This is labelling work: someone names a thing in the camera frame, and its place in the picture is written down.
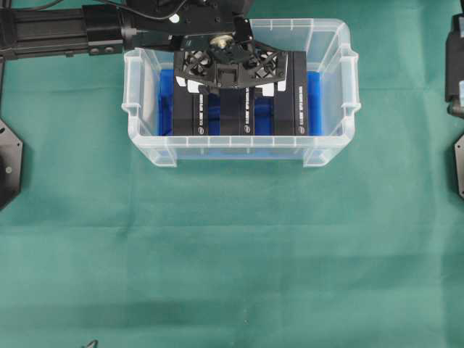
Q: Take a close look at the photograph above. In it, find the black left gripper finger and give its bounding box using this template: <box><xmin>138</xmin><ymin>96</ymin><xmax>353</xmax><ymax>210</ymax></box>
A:
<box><xmin>253</xmin><ymin>50</ymin><xmax>288</xmax><ymax>88</ymax></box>
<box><xmin>173</xmin><ymin>51</ymin><xmax>214</xmax><ymax>95</ymax></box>

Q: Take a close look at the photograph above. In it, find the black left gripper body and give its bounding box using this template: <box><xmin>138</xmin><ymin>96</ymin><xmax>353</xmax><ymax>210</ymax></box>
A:
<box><xmin>179</xmin><ymin>16</ymin><xmax>282</xmax><ymax>89</ymax></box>

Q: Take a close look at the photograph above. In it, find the black realsense box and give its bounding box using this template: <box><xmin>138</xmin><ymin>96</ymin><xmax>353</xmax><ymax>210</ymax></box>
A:
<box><xmin>273</xmin><ymin>51</ymin><xmax>310</xmax><ymax>136</ymax></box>
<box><xmin>171</xmin><ymin>50</ymin><xmax>209</xmax><ymax>137</ymax></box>
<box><xmin>220</xmin><ymin>88</ymin><xmax>255</xmax><ymax>136</ymax></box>

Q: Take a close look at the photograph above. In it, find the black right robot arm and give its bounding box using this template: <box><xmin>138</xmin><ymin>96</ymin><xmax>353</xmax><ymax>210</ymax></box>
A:
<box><xmin>444</xmin><ymin>13</ymin><xmax>463</xmax><ymax>118</ymax></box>

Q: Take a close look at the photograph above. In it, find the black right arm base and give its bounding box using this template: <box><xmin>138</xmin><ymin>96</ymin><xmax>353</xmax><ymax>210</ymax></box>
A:
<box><xmin>454</xmin><ymin>135</ymin><xmax>464</xmax><ymax>199</ymax></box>

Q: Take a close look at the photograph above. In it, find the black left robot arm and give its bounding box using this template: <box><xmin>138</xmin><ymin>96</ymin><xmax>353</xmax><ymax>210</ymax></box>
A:
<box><xmin>1</xmin><ymin>1</ymin><xmax>289</xmax><ymax>95</ymax></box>

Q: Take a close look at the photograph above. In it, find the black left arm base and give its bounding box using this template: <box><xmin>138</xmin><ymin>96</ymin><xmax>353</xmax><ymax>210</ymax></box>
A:
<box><xmin>0</xmin><ymin>120</ymin><xmax>22</xmax><ymax>210</ymax></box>

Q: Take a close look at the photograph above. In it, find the clear plastic storage bin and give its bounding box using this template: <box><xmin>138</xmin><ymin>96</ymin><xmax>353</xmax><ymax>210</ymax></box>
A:
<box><xmin>122</xmin><ymin>18</ymin><xmax>361</xmax><ymax>167</ymax></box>

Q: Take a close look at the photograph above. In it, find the blue cloth bin liner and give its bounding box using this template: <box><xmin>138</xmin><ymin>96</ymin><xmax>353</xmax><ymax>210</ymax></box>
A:
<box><xmin>152</xmin><ymin>70</ymin><xmax>323</xmax><ymax>160</ymax></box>

